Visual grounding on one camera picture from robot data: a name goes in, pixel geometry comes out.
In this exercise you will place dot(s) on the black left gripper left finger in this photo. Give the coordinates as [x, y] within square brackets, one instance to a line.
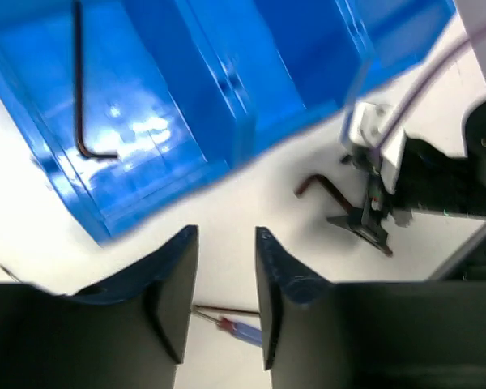
[126, 331]

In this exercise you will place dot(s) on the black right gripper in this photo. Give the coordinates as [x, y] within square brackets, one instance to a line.
[428, 181]

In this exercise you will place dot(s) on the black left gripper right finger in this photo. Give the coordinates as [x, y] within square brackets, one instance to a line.
[317, 334]

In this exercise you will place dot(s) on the large brown hex key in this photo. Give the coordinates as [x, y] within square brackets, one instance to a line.
[340, 199]

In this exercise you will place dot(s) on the small brown hex key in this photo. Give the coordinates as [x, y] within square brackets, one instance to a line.
[79, 136]

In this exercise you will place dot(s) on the blue three-compartment plastic bin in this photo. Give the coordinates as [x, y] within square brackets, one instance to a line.
[185, 92]

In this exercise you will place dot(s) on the red blue handled screwdriver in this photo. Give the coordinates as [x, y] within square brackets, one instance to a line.
[237, 329]

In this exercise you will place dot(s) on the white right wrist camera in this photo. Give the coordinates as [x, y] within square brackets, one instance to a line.
[365, 125]

